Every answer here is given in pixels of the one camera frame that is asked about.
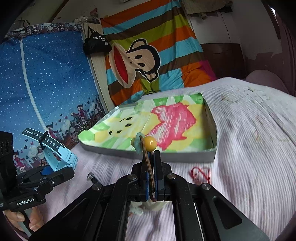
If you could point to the olive hanging cloth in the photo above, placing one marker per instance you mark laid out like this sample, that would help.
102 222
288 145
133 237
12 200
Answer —
201 7

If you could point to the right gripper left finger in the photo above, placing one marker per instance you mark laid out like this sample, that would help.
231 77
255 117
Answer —
141 188

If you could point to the pink bed cover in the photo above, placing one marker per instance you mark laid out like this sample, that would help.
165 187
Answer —
254 166

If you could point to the white pearl hair clip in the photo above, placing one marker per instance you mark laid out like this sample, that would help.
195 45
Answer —
138 208

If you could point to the blue dotted fabric wardrobe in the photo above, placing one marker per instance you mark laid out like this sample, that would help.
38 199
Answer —
46 84

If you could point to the grey tray colourful paper lining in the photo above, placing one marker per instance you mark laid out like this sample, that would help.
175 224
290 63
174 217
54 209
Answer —
183 127

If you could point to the black camera box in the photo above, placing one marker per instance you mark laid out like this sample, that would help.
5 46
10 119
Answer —
8 169

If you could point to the brown hair tie yellow bead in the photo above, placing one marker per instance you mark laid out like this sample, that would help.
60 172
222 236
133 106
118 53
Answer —
145 145

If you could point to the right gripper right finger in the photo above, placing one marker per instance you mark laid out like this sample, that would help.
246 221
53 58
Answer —
161 170

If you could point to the pink pillow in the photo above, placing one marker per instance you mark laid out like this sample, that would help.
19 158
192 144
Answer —
266 78

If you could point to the striped monkey blanket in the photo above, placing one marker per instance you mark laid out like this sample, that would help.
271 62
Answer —
153 48

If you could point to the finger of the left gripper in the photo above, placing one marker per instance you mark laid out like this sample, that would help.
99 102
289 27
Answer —
46 183
33 176

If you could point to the black hanging bag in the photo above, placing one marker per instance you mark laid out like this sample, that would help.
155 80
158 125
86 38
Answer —
95 43

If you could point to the dark wooden headboard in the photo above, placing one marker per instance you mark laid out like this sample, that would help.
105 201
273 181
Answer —
226 59

